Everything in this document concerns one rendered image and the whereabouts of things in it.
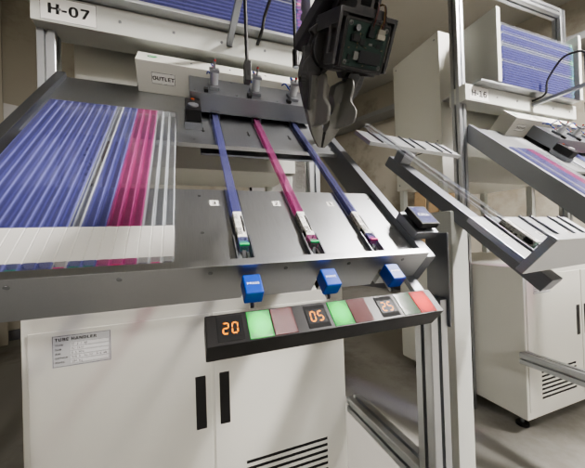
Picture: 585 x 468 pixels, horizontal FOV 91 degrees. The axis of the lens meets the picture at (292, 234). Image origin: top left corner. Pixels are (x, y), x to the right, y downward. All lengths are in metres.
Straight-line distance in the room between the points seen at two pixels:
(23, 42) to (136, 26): 2.66
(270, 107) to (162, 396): 0.75
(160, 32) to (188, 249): 0.74
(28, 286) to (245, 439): 0.61
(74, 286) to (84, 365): 0.38
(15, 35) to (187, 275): 3.40
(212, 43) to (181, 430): 1.02
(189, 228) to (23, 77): 3.15
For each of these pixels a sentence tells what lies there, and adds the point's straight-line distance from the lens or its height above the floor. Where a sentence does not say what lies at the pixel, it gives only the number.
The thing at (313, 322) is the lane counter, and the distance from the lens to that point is 0.38.
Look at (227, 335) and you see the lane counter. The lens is 0.35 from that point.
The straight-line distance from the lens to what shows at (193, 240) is 0.43.
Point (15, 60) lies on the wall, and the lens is 3.58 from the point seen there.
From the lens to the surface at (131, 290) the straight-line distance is 0.40.
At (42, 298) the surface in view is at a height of 0.70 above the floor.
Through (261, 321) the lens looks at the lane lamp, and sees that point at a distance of 0.36.
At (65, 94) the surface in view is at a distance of 0.92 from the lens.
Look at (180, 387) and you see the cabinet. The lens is 0.76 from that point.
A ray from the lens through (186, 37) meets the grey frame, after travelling 1.03.
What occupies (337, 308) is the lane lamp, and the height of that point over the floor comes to 0.66.
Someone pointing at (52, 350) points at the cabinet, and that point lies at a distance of 0.76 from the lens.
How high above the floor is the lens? 0.76
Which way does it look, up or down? level
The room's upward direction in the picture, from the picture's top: 2 degrees counter-clockwise
